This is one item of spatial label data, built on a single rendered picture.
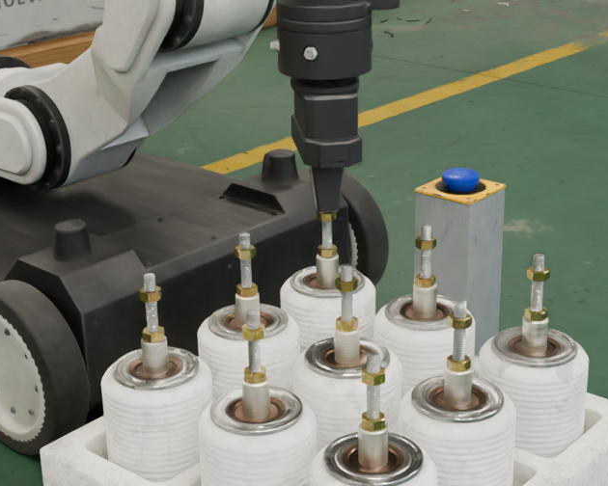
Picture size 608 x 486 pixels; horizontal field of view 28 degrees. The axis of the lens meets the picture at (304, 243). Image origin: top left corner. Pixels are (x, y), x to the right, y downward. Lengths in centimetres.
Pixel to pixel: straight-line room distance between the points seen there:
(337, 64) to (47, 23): 216
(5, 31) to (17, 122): 155
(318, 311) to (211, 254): 33
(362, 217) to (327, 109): 57
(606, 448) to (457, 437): 18
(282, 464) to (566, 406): 27
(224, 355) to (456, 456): 25
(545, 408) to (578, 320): 68
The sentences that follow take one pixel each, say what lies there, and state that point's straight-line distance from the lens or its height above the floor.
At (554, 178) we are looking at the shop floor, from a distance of 232.
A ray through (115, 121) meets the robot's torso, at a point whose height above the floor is 33.
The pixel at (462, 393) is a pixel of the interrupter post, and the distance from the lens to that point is 99.
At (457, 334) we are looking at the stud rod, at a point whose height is 31.
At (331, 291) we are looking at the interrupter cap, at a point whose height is 25.
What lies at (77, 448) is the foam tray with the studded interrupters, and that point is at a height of 18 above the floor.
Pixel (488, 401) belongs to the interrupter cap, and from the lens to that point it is 100.
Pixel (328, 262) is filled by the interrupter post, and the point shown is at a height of 28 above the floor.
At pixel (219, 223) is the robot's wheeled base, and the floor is 19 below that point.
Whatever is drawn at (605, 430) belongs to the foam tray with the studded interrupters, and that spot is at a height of 18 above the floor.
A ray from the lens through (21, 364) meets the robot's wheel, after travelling 140.
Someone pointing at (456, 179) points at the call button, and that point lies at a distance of 128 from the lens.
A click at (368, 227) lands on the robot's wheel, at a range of 167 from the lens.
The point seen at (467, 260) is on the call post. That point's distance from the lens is 128.
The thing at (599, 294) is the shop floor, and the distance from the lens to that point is 183.
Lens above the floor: 74
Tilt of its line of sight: 22 degrees down
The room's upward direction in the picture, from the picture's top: 1 degrees counter-clockwise
